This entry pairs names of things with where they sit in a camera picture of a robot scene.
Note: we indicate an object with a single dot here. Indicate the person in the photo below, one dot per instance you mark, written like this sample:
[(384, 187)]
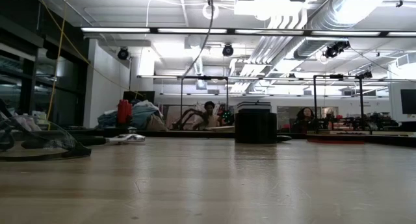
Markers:
[(305, 118), (209, 118)]

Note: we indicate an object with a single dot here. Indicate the black metal gantry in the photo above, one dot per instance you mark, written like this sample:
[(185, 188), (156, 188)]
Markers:
[(336, 76), (204, 77)]

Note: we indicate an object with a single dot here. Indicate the white and black stacked bins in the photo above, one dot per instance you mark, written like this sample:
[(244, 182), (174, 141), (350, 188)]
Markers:
[(253, 107)]

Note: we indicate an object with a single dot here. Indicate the black monitor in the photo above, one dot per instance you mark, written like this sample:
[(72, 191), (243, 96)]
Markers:
[(146, 95)]

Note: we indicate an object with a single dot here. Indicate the pile of cloths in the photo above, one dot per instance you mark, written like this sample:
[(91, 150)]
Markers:
[(143, 115)]

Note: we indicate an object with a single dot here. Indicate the red bottle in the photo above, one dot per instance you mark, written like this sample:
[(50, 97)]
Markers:
[(124, 112)]

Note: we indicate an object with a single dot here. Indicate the red and black square tray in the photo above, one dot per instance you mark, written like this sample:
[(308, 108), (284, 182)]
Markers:
[(334, 141)]

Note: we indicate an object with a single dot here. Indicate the silver ventilation duct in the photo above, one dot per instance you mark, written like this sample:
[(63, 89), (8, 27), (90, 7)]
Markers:
[(325, 19)]

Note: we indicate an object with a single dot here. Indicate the black wall screen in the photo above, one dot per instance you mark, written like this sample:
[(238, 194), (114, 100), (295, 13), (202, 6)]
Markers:
[(408, 101)]

